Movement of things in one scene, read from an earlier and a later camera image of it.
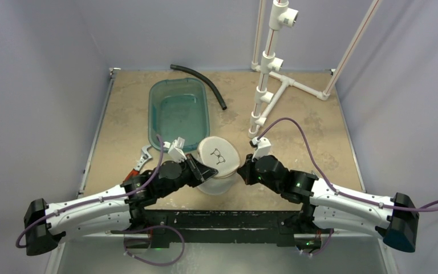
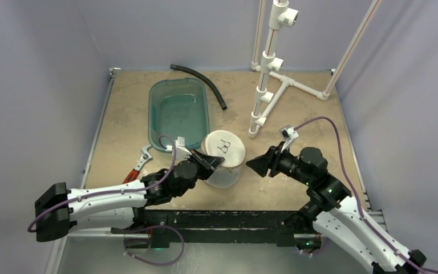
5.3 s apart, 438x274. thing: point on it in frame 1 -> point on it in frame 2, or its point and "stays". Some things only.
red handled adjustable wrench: [145, 156] stays
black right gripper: [248, 168] -> [272, 161]
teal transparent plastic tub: [178, 108] stays
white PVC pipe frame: [282, 14] stays
